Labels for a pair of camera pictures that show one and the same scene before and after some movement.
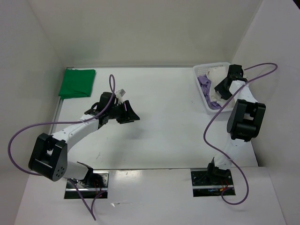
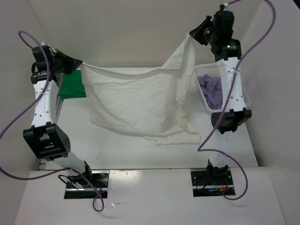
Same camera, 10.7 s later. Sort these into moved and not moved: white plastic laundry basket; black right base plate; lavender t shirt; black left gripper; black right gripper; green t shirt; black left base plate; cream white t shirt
Moved: cream white t shirt; black left gripper; black right gripper
Not moved: white plastic laundry basket; black left base plate; black right base plate; lavender t shirt; green t shirt
